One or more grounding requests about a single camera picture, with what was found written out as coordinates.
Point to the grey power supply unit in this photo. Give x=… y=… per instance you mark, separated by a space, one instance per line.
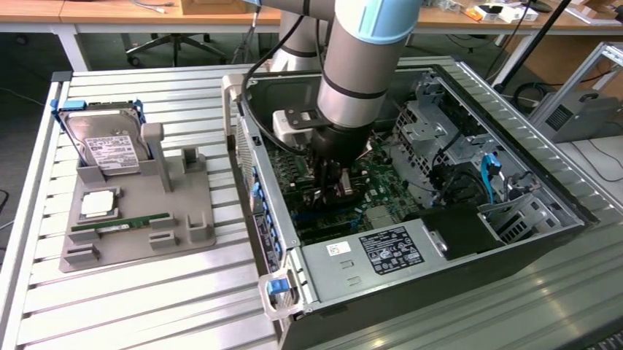
x=350 y=270

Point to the black tripod pole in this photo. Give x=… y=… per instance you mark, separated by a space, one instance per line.
x=538 y=36

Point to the hard disk in blue caddy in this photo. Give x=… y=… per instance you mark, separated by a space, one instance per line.
x=107 y=146

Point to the silver chipset heatsink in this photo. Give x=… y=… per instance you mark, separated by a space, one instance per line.
x=379 y=216

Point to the black open PC case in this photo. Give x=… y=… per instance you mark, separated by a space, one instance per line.
x=278 y=91

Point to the black expansion slot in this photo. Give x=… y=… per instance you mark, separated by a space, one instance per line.
x=323 y=233

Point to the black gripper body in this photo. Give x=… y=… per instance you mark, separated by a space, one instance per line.
x=340 y=146

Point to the aluminium profile frame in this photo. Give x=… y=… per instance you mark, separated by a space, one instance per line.
x=584 y=69

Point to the black office chair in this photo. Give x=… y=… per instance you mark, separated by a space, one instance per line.
x=176 y=47

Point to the green Dell motherboard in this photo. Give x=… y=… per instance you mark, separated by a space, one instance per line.
x=390 y=182

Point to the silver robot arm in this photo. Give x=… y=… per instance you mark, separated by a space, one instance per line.
x=360 y=73

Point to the grey plastic parts rack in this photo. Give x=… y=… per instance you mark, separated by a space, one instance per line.
x=141 y=204

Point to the dark keyboard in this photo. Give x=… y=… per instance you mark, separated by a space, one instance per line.
x=608 y=344

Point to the green RAM stick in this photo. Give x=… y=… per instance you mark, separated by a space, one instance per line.
x=127 y=222

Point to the blue case latch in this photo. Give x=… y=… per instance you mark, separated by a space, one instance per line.
x=278 y=286

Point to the wooden desk white legs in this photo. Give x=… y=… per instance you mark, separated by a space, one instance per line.
x=438 y=20
x=97 y=11

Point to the cardboard box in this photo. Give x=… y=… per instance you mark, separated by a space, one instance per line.
x=219 y=7

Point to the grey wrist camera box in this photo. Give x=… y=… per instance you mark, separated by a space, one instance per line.
x=287 y=125

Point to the silver CPU chip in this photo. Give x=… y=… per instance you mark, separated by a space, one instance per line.
x=97 y=202

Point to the white box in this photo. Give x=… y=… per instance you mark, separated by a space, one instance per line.
x=511 y=14

